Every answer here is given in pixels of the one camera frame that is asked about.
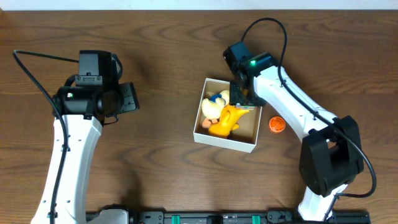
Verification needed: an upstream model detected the plush duck toy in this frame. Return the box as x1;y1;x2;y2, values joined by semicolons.
201;90;229;129

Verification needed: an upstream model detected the orange yellow rubber toy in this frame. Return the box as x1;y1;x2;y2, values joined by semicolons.
208;105;249;139

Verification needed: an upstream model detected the white cardboard box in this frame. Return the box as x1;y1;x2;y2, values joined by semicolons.
193;78;262;153

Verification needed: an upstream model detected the colourful puzzle cube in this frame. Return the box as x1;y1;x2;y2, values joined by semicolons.
236;105;256;110

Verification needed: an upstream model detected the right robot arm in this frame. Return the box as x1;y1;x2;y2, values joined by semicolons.
223;51;364;222

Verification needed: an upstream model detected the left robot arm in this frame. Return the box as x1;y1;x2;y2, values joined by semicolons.
32;80;139;223

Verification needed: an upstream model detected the orange round spinner toy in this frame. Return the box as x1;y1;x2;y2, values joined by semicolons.
269;116;286;133

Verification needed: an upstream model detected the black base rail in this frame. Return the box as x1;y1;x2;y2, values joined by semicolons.
85;203;371;224

